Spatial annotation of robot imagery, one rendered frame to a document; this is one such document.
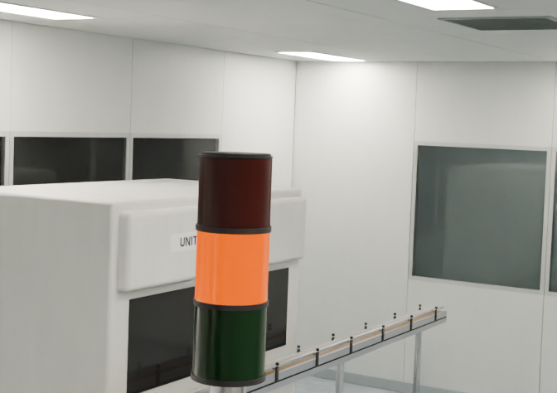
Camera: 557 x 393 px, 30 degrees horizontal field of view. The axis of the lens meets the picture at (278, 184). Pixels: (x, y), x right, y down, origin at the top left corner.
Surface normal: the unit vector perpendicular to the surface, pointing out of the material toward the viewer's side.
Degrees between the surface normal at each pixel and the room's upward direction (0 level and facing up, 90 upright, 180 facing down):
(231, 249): 90
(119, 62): 90
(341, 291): 90
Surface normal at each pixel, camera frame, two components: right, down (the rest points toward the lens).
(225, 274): -0.14, 0.05
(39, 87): 0.86, 0.06
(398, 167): -0.51, 0.04
